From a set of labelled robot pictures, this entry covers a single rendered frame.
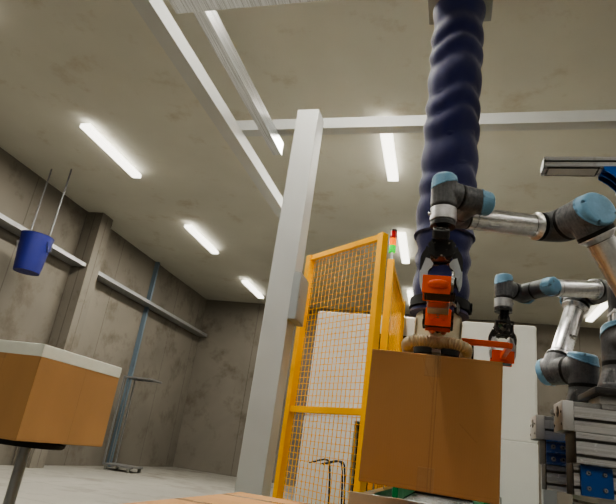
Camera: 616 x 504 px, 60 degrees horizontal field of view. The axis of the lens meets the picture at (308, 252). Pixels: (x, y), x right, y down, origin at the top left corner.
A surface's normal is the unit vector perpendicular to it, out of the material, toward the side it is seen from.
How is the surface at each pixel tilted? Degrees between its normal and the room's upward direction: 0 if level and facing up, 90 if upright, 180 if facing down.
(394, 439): 91
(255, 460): 90
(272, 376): 90
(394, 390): 91
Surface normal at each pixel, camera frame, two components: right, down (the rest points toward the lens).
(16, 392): -0.25, -0.36
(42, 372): 0.96, 0.04
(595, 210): 0.21, -0.42
